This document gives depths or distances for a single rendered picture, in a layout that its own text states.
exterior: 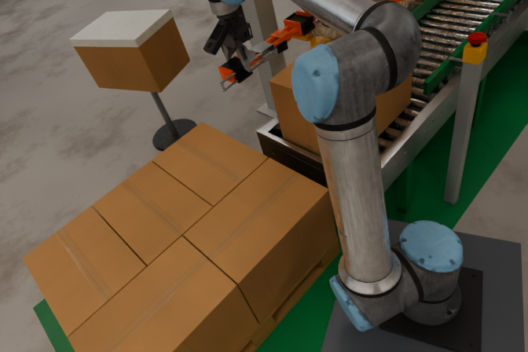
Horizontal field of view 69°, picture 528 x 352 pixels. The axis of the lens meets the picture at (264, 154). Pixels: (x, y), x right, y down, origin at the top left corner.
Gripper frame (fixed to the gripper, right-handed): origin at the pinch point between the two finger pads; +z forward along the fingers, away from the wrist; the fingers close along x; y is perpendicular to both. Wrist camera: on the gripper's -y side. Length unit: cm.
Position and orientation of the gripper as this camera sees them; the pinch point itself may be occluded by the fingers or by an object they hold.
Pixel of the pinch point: (238, 67)
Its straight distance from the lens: 138.7
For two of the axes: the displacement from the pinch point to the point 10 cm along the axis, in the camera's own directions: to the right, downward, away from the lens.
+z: 2.2, 7.0, 6.7
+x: -7.0, -3.7, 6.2
